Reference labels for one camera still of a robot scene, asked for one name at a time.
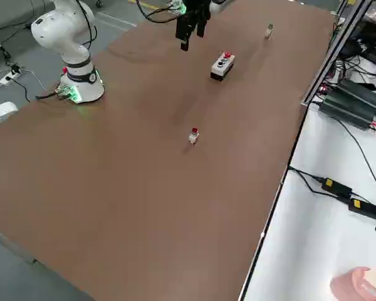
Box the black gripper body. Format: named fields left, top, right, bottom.
left=182, top=0, right=212, bottom=18

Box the white control box, black base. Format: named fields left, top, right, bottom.
left=210, top=50, right=236, bottom=83

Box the dark green power supply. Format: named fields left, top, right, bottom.
left=318, top=93, right=376, bottom=131
left=333, top=78, right=376, bottom=109

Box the white power strip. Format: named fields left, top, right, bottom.
left=0, top=70, right=22, bottom=87

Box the white device with yellow label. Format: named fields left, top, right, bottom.
left=0, top=101, right=19, bottom=131

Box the black adapter with yellow label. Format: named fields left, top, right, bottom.
left=347, top=197, right=376, bottom=220
left=320, top=177, right=353, bottom=199

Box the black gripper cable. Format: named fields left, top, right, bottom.
left=135, top=0, right=184, bottom=23

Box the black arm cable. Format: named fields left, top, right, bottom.
left=76, top=0, right=98, bottom=51

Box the red push button switch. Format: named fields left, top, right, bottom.
left=187, top=127, right=201, bottom=147

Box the aluminium frame rail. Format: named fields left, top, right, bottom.
left=300, top=0, right=374, bottom=106

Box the white floor cable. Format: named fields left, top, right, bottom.
left=18, top=68, right=48, bottom=92

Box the black floor cable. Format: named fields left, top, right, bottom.
left=0, top=76, right=31, bottom=103

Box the black adapter cable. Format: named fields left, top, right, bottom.
left=288, top=167, right=339, bottom=199

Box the long black power cable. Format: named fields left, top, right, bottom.
left=311, top=100, right=376, bottom=202

